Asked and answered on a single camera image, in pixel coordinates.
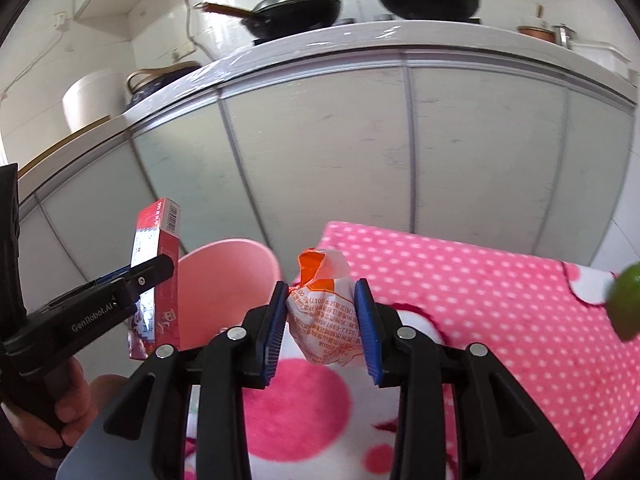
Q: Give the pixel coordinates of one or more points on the copper pot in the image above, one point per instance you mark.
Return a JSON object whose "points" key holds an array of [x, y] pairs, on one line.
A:
{"points": [[536, 34]]}

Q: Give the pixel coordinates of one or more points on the spoon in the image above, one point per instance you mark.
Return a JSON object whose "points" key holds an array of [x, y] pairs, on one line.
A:
{"points": [[539, 15]]}

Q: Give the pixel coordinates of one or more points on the kitchen counter cabinet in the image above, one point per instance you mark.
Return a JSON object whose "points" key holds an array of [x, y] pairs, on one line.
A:
{"points": [[325, 150]]}

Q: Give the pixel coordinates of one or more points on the pink plastic bucket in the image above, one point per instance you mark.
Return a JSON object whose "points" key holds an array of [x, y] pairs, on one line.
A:
{"points": [[225, 285]]}

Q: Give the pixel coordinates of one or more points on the green bell pepper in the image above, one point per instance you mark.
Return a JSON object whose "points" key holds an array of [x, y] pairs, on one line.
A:
{"points": [[625, 300]]}

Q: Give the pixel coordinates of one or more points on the orange white snack wrapper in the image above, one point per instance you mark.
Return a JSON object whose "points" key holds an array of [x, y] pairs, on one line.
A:
{"points": [[322, 315]]}

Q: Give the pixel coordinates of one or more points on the steel cup with lid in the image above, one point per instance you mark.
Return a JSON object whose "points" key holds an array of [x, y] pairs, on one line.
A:
{"points": [[565, 36]]}

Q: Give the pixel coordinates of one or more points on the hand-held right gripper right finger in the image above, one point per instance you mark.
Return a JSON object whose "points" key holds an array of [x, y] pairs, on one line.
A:
{"points": [[367, 330]]}

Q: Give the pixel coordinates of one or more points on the person's left hand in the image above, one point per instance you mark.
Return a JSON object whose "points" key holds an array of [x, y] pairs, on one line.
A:
{"points": [[75, 400]]}

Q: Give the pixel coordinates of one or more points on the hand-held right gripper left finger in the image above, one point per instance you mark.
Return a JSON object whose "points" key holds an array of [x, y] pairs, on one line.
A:
{"points": [[272, 330]]}

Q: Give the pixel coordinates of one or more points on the pink dotted printed blanket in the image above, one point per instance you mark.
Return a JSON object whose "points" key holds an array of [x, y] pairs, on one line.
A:
{"points": [[475, 285]]}

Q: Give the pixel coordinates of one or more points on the red toothpaste box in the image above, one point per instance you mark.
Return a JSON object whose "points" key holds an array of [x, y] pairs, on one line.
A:
{"points": [[155, 240]]}

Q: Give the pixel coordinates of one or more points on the gas stove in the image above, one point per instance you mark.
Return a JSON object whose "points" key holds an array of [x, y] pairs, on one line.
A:
{"points": [[385, 17]]}

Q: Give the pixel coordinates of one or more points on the white plastic container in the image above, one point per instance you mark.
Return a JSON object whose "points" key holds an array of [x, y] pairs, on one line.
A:
{"points": [[600, 57]]}

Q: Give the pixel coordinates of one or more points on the white round container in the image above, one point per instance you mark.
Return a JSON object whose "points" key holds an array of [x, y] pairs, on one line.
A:
{"points": [[95, 102]]}

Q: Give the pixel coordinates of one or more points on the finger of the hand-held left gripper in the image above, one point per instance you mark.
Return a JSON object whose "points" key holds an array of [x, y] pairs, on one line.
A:
{"points": [[112, 274], [150, 272]]}

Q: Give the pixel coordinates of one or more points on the dark patterned pot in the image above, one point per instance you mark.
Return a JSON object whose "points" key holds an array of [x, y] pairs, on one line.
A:
{"points": [[160, 85]]}

